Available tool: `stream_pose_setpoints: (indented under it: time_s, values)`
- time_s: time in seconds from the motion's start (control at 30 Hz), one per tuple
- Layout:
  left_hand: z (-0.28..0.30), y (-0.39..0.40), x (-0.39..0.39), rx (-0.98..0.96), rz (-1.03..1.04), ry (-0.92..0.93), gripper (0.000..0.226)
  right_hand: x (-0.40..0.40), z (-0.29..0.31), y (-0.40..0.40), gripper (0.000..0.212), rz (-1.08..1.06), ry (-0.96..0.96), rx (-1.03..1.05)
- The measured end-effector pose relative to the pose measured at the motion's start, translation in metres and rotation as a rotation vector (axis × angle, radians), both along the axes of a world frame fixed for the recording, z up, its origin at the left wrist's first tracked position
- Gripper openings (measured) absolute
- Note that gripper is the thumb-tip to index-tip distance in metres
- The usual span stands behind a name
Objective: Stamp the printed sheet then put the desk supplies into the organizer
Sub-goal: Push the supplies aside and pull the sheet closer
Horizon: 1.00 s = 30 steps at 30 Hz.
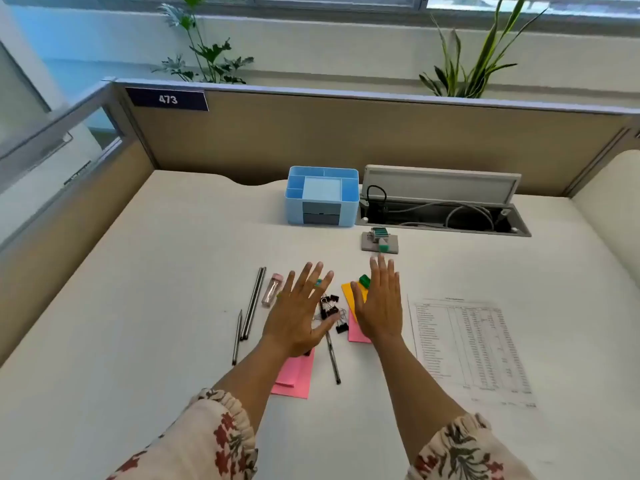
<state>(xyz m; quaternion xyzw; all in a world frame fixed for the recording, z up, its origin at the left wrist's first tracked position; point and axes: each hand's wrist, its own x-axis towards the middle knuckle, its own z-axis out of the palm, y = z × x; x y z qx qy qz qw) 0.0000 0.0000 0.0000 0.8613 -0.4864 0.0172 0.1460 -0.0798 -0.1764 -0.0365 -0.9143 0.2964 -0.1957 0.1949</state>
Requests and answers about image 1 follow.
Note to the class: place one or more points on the person's left hand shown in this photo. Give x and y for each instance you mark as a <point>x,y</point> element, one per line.
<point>292,319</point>

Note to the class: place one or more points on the person's right hand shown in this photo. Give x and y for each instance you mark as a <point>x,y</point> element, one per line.
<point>382,304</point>

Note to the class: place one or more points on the green pencil sharpener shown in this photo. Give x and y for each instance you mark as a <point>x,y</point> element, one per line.
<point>364,281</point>

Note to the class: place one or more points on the clear pink lead tube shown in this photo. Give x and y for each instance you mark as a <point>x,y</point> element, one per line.
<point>272,289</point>

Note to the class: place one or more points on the orange sticky note pad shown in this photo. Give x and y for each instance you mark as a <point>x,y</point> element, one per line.
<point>348,292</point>

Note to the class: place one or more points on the pink sticky note pad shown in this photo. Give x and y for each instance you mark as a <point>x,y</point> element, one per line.
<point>290,387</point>
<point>356,332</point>
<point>306,362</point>

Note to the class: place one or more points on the long grey metallic pencil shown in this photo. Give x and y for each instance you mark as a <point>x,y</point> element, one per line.
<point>256,304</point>
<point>251,304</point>

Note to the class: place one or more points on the pile of black binder clips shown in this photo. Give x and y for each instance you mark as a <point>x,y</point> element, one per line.
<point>331,307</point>

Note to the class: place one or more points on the grey stamp pad case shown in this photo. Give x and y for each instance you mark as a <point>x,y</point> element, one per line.
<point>392,247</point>

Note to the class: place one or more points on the short grey pencil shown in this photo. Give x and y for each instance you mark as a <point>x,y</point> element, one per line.
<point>237,339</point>

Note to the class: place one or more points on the black silver pen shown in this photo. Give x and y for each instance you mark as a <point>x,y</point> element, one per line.
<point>334,362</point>

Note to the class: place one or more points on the green date stamp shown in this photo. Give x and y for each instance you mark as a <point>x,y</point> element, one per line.
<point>380,237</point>

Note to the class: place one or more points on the printed paper sheet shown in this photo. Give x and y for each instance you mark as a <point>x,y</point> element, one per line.
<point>470,344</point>

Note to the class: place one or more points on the blue desk organizer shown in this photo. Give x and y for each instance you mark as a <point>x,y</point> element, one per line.
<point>320,192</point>

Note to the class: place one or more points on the person's left forearm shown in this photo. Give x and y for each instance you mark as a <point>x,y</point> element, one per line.
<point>260,379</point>

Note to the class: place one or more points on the person's right forearm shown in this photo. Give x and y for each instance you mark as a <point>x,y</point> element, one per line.
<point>415,394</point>

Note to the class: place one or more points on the white desk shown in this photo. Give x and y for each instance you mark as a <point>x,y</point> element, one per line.
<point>150,294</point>

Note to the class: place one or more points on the white floral dress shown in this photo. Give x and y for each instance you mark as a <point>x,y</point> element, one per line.
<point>190,444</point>

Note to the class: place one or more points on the beige partition panel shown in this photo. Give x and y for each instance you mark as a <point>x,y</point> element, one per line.
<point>350,134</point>
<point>605,159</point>

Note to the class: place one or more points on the glass topped side partition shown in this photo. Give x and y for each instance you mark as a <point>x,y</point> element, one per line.
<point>75,234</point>

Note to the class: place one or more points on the green snake plant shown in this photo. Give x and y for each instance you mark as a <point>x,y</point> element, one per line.
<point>475,69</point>

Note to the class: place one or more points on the rounded white side table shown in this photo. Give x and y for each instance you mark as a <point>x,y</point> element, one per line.
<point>615,204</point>

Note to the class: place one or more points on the dark blue number sign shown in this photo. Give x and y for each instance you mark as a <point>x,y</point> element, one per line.
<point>167,99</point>

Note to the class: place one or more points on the green exit sign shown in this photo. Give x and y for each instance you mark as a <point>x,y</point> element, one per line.
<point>77,175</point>

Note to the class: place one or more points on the leafy green plant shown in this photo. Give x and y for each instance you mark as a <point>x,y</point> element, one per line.
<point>215,57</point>

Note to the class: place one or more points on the grey window frame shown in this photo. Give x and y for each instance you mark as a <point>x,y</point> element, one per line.
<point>340,0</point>

